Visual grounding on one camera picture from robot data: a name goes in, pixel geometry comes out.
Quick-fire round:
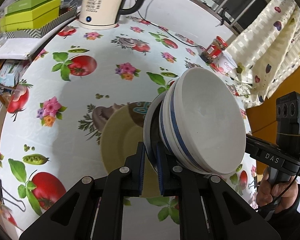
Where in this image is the cream heart pattern curtain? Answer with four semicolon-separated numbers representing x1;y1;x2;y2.
226;0;300;108

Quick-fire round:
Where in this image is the red lid sauce jar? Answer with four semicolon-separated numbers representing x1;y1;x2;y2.
200;36;228;64

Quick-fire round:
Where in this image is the green box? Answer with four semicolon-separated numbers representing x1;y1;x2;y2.
0;0;61;32

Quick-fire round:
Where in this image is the chevron pattern box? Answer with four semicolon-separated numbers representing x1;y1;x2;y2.
6;7;77;38

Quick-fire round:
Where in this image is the floral vegetable tablecloth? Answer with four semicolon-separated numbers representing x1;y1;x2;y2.
0;15;258;240

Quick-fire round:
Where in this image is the cream electric kettle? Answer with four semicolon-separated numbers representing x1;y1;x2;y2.
78;0;145;30

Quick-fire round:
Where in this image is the black binder clip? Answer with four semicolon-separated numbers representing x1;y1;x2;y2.
0;179;26;212

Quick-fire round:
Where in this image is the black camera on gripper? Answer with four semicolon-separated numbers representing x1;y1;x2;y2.
276;92;300;157

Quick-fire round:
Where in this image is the person's right hand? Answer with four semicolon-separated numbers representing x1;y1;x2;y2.
256;168;299;213

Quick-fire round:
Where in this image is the black kettle power cable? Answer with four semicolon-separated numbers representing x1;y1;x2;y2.
137;7;207;51

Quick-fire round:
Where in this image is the beige plate brown patch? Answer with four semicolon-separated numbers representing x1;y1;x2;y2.
99;101;163;198

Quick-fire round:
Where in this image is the white yogurt cup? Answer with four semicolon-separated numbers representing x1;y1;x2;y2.
215;51;237;74

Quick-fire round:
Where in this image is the wooden cabinet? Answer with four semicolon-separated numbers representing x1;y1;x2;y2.
244;55;300;170

